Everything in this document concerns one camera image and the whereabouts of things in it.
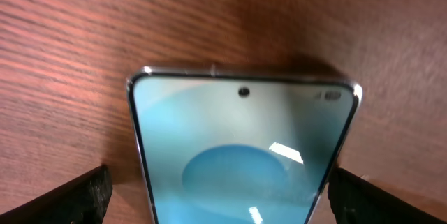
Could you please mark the blue Galaxy smartphone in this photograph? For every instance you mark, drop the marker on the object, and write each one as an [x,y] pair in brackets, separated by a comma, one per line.
[222,147]

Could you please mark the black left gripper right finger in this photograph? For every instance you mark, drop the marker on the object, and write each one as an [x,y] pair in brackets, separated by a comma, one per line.
[354,200]

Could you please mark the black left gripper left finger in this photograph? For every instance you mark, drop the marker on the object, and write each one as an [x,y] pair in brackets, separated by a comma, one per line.
[83,200]

